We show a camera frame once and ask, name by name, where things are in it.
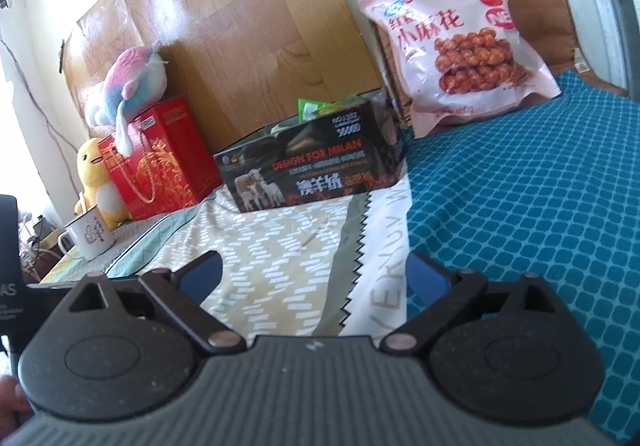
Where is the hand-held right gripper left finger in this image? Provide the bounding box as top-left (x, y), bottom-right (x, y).
top-left (67, 251), bottom-right (246, 355)

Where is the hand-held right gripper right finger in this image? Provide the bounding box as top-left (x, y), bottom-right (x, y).
top-left (382, 253), bottom-right (561, 355)

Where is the black printed cardboard box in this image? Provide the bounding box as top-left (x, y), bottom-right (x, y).
top-left (214, 89), bottom-right (407, 214)

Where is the person's left hand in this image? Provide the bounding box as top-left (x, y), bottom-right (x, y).
top-left (0, 375), bottom-right (32, 429)

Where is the white enamel mug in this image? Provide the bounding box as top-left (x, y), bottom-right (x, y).
top-left (56, 205), bottom-right (118, 262)

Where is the red gift box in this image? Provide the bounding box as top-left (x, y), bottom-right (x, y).
top-left (96, 95), bottom-right (224, 222)

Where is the yellow duck plush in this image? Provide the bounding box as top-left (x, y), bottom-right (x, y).
top-left (74, 137), bottom-right (134, 230)

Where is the green snack packet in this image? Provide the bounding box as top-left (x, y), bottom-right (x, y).
top-left (325, 95), bottom-right (369, 116)
top-left (297, 98), bottom-right (334, 123)

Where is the pastel plush toy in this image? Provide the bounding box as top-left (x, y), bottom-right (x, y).
top-left (84, 39), bottom-right (169, 158)

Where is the large pink snack bag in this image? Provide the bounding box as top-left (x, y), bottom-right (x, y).
top-left (357, 0), bottom-right (564, 138)

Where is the wooden board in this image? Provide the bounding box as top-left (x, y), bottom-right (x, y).
top-left (61, 0), bottom-right (387, 153)

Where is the brown seat cushion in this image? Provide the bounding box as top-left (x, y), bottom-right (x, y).
top-left (374, 0), bottom-right (629, 128)

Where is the tangle of cables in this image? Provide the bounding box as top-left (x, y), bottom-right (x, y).
top-left (17, 213), bottom-right (67, 278)

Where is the white window frame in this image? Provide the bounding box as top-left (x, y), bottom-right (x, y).
top-left (564, 0), bottom-right (640, 100)

